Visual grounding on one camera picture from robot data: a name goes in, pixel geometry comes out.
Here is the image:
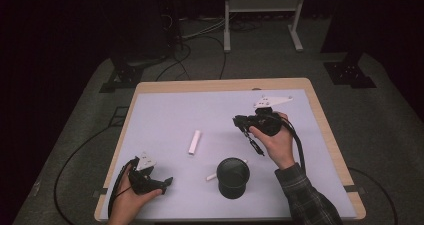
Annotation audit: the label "person's right hand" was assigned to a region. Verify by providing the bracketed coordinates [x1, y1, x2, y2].
[249, 112, 297, 171]

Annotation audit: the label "person's left hand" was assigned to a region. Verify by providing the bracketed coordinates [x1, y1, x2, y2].
[107, 171, 164, 225]

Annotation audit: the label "black pen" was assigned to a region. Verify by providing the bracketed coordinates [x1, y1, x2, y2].
[242, 126, 266, 157]

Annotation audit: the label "short white bar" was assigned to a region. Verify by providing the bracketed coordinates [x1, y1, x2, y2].
[188, 129, 202, 156]

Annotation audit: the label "black stand base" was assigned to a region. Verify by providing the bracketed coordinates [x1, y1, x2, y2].
[323, 53, 378, 89]
[99, 60, 145, 94]

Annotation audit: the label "hand-held gripper cable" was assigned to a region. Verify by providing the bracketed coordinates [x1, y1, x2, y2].
[280, 115, 307, 173]
[107, 156, 140, 219]

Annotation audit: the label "white metal stand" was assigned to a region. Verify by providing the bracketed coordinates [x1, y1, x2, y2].
[223, 0, 308, 53]

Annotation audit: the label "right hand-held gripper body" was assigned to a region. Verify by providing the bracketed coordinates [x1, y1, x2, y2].
[244, 95, 294, 137]

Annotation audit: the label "white floor cables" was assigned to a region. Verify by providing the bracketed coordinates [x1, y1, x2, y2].
[181, 17, 228, 40]

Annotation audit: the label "white table mat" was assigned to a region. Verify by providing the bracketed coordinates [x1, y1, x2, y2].
[99, 88, 358, 221]

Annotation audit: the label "black mesh pen cup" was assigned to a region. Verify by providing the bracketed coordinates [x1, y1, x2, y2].
[215, 157, 251, 200]

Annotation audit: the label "black floor cable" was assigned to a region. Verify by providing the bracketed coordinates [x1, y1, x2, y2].
[154, 42, 193, 83]
[199, 34, 228, 81]
[53, 127, 118, 225]
[348, 167, 400, 225]

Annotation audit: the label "long white stick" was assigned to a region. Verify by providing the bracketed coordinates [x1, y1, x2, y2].
[205, 158, 249, 182]

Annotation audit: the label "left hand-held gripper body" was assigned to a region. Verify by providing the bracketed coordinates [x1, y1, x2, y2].
[128, 151, 168, 196]

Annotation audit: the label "right hand-held gripper cable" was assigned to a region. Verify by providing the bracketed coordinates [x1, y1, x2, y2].
[280, 115, 307, 173]

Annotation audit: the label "black tape strip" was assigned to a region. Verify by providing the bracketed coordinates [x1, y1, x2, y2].
[92, 187, 109, 199]
[344, 184, 367, 195]

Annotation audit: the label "left hand-held gripper cable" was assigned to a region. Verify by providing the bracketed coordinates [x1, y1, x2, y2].
[107, 156, 140, 219]

